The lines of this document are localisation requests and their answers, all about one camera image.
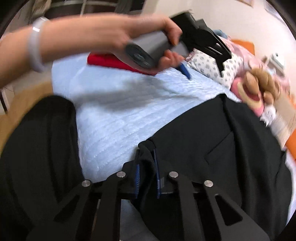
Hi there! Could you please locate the black large garment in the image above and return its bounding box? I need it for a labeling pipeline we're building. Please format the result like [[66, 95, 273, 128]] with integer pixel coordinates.
[[1, 94, 295, 240]]

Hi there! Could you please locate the person's left forearm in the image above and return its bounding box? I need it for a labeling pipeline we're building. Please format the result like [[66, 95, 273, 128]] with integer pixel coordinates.
[[1, 14, 123, 87]]

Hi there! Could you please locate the person's left hand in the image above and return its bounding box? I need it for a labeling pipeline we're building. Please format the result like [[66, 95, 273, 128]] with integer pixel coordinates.
[[111, 15, 183, 75]]

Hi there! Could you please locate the white floral pillow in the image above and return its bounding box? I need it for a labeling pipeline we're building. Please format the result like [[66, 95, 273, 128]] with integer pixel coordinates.
[[186, 49, 243, 89]]

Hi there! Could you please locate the orange bed headboard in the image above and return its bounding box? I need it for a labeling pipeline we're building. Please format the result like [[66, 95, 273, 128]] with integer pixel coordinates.
[[231, 39, 255, 55]]

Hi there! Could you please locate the pink printed blanket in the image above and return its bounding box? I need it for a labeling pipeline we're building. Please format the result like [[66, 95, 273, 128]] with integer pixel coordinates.
[[220, 37, 290, 93]]

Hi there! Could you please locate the red folded garment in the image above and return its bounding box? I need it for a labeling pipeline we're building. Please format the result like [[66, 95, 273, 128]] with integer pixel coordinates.
[[87, 53, 155, 76]]

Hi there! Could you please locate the brown monkey plush toy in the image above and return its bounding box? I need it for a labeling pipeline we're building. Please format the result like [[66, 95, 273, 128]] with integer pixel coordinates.
[[244, 68, 281, 105]]

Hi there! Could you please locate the light blue bed cover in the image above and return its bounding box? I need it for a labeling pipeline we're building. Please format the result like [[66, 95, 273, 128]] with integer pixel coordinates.
[[52, 54, 236, 182]]

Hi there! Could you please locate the pink round cushion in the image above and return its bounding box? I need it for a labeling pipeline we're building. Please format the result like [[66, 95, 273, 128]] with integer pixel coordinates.
[[230, 77, 264, 117]]

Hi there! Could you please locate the small white plush toy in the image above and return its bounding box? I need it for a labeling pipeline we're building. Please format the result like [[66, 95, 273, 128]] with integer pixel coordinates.
[[260, 105, 276, 126]]

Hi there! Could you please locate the beige patchwork pillow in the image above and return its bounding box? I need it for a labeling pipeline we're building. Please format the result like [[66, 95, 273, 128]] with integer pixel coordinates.
[[270, 92, 295, 149]]

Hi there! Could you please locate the white jade bangle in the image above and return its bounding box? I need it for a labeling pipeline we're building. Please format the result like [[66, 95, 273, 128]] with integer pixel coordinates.
[[28, 17, 48, 73]]

